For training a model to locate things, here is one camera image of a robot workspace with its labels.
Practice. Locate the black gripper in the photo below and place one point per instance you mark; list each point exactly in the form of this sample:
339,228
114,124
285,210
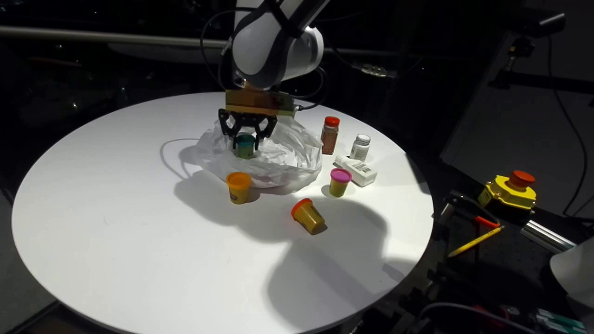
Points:
248,119

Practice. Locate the yellow tub orange lid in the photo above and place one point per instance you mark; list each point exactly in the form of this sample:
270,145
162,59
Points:
240,187

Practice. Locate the spice jar red lid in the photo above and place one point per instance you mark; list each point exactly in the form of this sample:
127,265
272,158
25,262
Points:
331,135

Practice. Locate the yellow tub orange-red lid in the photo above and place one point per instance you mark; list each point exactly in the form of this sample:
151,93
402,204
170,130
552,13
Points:
309,215

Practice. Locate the yellow tub magenta lid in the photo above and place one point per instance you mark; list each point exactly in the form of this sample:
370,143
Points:
339,182

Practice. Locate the small white pill bottle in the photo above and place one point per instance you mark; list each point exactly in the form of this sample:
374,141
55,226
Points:
361,147

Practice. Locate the robot arm white silver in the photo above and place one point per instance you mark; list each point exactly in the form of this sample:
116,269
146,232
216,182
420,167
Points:
272,43

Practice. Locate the white plastic bag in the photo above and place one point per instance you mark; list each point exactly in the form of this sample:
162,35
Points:
290,158

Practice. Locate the metal window railing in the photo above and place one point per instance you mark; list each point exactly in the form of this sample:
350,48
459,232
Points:
94,35

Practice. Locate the small red connector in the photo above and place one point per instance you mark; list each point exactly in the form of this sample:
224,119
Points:
487,223

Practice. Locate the yellow emergency stop button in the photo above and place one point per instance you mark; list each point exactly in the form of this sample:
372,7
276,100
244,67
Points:
508,191

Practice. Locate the dark grey panel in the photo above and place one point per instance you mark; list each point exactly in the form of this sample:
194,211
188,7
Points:
526,135

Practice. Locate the black clamp stand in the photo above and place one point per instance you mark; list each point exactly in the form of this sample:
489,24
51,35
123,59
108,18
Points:
522,46

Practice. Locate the aluminium profile bar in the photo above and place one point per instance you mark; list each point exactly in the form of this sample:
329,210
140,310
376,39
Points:
548,234

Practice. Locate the light grey rounded object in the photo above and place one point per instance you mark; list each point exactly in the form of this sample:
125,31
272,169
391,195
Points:
578,271

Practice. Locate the teal object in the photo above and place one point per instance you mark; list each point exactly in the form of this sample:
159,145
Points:
560,323

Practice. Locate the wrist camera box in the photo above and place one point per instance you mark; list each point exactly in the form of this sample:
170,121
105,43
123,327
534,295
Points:
259,102

